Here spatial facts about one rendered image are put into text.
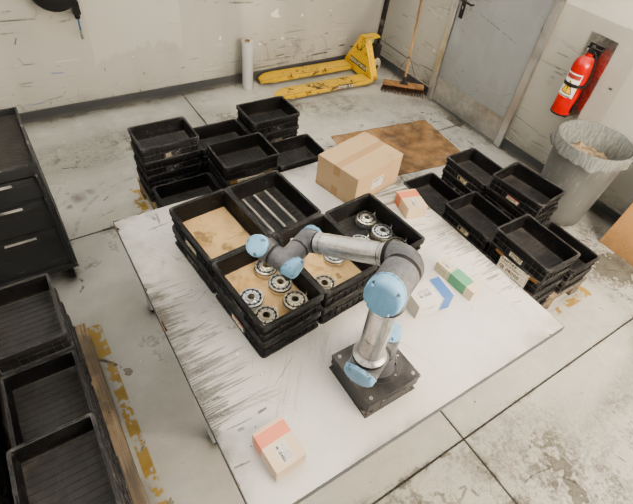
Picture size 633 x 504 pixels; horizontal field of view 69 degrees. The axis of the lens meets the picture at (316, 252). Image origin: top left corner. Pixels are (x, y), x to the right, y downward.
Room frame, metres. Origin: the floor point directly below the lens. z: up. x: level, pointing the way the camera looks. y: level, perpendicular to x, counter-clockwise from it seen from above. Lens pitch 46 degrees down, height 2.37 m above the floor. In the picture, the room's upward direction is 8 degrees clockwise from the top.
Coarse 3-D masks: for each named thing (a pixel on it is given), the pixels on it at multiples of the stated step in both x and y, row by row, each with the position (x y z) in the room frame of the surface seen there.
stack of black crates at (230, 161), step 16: (208, 144) 2.58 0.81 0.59; (224, 144) 2.64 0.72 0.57; (240, 144) 2.72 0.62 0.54; (256, 144) 2.79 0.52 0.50; (208, 160) 2.56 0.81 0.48; (224, 160) 2.57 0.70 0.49; (240, 160) 2.60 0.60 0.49; (256, 160) 2.48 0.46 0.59; (272, 160) 2.56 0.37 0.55; (224, 176) 2.38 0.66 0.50; (240, 176) 2.42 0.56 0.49
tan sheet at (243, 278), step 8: (232, 272) 1.30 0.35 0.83; (240, 272) 1.31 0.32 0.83; (248, 272) 1.31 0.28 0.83; (232, 280) 1.26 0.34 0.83; (240, 280) 1.26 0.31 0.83; (248, 280) 1.27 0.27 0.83; (256, 280) 1.28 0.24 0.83; (264, 280) 1.28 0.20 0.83; (240, 288) 1.22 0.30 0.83; (256, 288) 1.23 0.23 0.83; (264, 288) 1.24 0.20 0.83; (296, 288) 1.26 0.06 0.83; (264, 296) 1.19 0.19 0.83; (272, 296) 1.20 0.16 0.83; (280, 296) 1.21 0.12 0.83; (264, 304) 1.15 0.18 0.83; (272, 304) 1.16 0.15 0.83; (280, 304) 1.16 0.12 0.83; (280, 312) 1.12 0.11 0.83
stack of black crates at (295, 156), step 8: (296, 136) 3.00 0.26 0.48; (304, 136) 3.04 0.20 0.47; (272, 144) 2.87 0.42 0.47; (280, 144) 2.91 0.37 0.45; (288, 144) 2.95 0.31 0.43; (296, 144) 3.00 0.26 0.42; (304, 144) 3.04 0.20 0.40; (312, 144) 2.97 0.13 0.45; (280, 152) 2.91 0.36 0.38; (288, 152) 2.93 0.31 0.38; (296, 152) 2.94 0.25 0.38; (304, 152) 2.96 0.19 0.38; (312, 152) 2.96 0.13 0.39; (320, 152) 2.88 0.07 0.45; (280, 160) 2.81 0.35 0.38; (288, 160) 2.83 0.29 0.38; (296, 160) 2.84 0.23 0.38; (304, 160) 2.71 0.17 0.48; (312, 160) 2.75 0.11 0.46; (280, 168) 2.59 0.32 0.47; (288, 168) 2.64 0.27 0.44
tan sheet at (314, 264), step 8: (312, 256) 1.46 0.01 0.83; (320, 256) 1.47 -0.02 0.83; (304, 264) 1.41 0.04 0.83; (312, 264) 1.41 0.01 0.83; (320, 264) 1.42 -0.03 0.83; (344, 264) 1.44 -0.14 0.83; (352, 264) 1.45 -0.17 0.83; (312, 272) 1.36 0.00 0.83; (320, 272) 1.37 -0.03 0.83; (328, 272) 1.38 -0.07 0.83; (336, 272) 1.38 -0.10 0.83; (344, 272) 1.39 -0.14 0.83; (352, 272) 1.40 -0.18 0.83; (336, 280) 1.34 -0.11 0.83; (344, 280) 1.34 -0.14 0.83
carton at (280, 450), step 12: (276, 420) 0.70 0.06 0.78; (264, 432) 0.65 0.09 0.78; (276, 432) 0.65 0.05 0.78; (288, 432) 0.66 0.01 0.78; (264, 444) 0.61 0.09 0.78; (276, 444) 0.61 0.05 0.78; (288, 444) 0.62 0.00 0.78; (300, 444) 0.62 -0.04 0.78; (264, 456) 0.58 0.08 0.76; (276, 456) 0.57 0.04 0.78; (288, 456) 0.58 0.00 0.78; (300, 456) 0.59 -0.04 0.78; (276, 468) 0.54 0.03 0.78; (288, 468) 0.55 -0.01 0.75; (276, 480) 0.52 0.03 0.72
